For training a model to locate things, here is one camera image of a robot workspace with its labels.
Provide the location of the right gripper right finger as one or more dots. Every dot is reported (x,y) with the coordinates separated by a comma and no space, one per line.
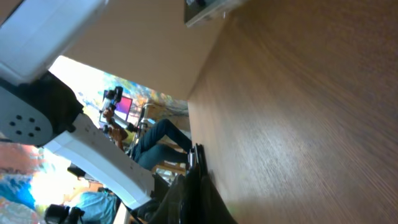
(212,207)

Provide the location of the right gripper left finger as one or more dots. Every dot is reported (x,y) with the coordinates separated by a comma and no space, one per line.
(180,205)

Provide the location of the black Galaxy flip phone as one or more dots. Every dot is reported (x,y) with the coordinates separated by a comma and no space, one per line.
(200,11)

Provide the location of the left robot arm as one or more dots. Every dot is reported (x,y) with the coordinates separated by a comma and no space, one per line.
(40,110)

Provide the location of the seated person in jeans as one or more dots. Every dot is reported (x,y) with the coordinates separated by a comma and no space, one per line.
(149,152)

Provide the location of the pink computer monitor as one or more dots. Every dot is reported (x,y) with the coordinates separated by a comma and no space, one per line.
(120,108)

